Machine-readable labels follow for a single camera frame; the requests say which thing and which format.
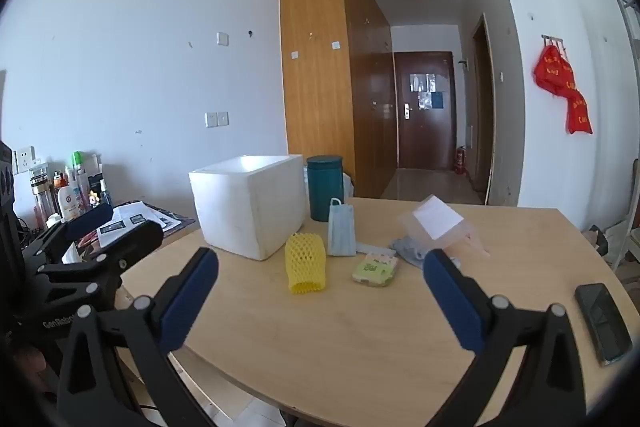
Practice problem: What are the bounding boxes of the red cloth bag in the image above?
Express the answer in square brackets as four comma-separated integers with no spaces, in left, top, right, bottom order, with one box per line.
[565,89,594,135]
[532,43,576,96]

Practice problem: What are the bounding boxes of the white foam box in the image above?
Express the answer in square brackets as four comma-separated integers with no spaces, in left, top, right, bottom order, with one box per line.
[188,154,307,262]

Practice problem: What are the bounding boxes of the brown side door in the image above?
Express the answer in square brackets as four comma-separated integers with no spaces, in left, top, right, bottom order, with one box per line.
[472,13,496,198]

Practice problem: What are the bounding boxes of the yellow foam net sleeve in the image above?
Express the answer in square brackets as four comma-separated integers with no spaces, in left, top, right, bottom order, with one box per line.
[284,233,328,295]

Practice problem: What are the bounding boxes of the blue face mask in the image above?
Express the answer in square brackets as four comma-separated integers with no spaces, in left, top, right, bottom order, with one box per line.
[327,198,357,257]

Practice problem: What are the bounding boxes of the wooden wardrobe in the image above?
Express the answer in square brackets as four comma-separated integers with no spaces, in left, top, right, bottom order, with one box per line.
[278,0,398,200]

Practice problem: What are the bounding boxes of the clear plastic zip bag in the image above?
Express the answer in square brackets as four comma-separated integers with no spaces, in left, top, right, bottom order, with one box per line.
[397,194,491,258]

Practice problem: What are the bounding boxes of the teal round canister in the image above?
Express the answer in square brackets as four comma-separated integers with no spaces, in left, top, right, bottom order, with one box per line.
[306,154,346,223]

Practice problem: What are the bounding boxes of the black smartphone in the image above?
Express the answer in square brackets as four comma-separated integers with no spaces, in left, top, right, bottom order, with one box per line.
[574,283,633,366]

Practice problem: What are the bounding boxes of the printed white papers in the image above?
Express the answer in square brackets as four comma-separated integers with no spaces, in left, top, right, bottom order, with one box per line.
[97,201,183,238]

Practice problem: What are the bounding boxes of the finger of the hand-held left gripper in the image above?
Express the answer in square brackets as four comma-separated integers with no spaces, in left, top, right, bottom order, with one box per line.
[22,203,115,265]
[32,220,165,315]

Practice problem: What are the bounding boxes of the floral tissue pack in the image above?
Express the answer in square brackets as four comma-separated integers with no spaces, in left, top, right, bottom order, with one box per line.
[351,252,399,288]

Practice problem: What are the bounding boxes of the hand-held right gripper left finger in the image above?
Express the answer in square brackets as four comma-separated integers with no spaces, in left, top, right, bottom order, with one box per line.
[56,247,236,427]

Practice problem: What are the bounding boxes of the green cap spray can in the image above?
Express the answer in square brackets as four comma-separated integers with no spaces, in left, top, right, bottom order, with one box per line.
[71,151,89,208]

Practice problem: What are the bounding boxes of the white wall power outlet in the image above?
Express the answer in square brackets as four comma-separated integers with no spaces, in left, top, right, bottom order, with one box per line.
[14,147,37,176]

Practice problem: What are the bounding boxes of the dark brown entrance door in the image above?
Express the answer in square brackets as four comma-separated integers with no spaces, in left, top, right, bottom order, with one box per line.
[393,51,457,171]

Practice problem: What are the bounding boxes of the door notice papers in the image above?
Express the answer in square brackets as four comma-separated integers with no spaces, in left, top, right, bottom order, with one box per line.
[410,74,444,110]

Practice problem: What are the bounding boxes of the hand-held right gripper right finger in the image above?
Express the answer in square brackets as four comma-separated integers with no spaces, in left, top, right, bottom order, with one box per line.
[422,248,587,427]

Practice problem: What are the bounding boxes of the white orange cap lotion bottle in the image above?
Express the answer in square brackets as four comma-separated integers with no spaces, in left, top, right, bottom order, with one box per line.
[56,177,81,221]

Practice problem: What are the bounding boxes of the grey sock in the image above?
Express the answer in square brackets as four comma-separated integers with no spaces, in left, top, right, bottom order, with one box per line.
[390,234,463,269]

